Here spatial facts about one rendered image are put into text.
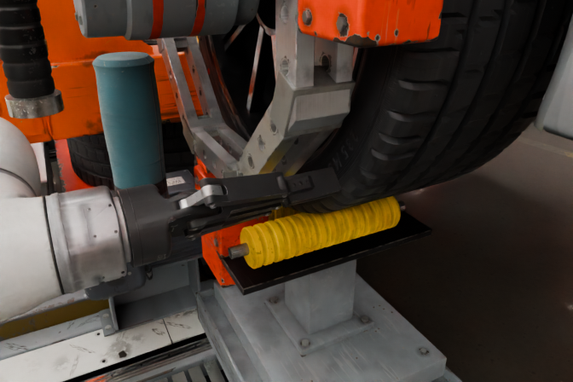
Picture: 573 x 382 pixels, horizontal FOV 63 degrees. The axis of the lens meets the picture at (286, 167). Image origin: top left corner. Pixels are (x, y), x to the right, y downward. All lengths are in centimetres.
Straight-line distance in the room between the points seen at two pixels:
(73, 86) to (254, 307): 59
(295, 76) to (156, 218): 18
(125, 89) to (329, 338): 56
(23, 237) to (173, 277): 87
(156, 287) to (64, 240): 86
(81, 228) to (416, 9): 31
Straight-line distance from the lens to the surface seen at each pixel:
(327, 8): 36
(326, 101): 43
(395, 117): 45
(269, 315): 98
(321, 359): 90
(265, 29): 72
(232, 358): 98
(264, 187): 46
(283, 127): 44
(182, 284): 129
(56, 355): 122
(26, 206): 45
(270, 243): 63
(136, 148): 75
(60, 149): 181
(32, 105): 45
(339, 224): 68
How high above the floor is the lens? 87
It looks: 24 degrees down
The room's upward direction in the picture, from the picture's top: straight up
